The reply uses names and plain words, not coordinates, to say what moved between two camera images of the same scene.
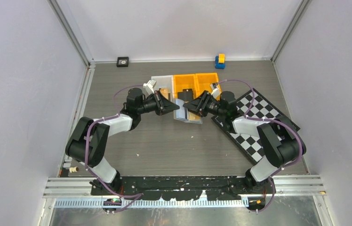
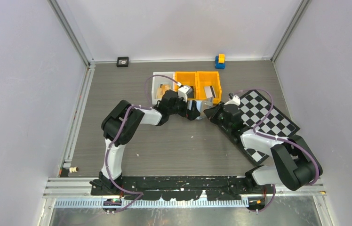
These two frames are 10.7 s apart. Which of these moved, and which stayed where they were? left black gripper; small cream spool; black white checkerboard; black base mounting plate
Moved: left black gripper
Stayed: black base mounting plate; black white checkerboard; small cream spool
